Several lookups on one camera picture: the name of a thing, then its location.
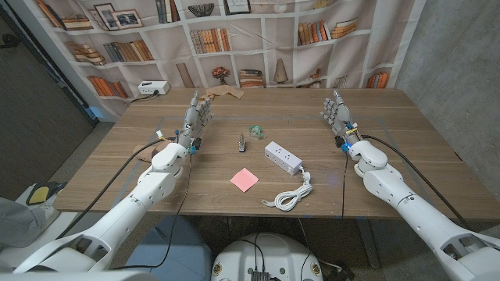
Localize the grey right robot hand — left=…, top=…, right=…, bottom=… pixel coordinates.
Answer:
left=320, top=89, right=363, bottom=151

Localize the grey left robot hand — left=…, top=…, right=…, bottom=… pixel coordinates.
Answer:
left=174, top=90, right=215, bottom=155

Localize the beige nylon stocking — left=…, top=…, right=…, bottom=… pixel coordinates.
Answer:
left=132, top=84, right=245, bottom=164

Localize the white power strip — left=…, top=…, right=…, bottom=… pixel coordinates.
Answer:
left=264, top=140, right=304, bottom=176

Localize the white power cord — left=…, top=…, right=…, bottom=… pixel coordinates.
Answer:
left=261, top=165, right=314, bottom=212

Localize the pink sticky note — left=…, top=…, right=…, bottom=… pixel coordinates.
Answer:
left=230, top=167, right=260, bottom=194

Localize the white socket box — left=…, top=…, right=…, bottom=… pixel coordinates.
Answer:
left=137, top=80, right=171, bottom=96

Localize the clear tape roll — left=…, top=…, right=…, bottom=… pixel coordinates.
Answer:
left=248, top=125, right=266, bottom=141

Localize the printed bookshelf backdrop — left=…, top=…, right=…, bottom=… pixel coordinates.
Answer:
left=7, top=0, right=427, bottom=118

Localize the grey table leg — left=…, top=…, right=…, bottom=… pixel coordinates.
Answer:
left=357, top=218, right=382, bottom=269

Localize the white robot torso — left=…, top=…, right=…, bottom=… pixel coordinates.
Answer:
left=210, top=233, right=324, bottom=281

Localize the grey trouser leg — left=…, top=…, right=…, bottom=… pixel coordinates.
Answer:
left=0, top=196, right=60, bottom=251

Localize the black socket box cable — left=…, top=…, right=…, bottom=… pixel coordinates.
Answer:
left=130, top=90, right=160, bottom=104

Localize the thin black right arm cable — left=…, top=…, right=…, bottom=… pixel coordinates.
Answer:
left=341, top=151, right=349, bottom=219

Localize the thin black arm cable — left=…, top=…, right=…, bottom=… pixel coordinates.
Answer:
left=111, top=154, right=193, bottom=271
left=341, top=151, right=349, bottom=219

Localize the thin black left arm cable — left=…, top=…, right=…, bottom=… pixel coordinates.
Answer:
left=111, top=154, right=193, bottom=271

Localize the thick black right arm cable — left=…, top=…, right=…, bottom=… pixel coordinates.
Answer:
left=361, top=134, right=470, bottom=229

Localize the black torso cable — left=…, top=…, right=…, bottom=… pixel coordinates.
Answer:
left=233, top=233, right=267, bottom=273

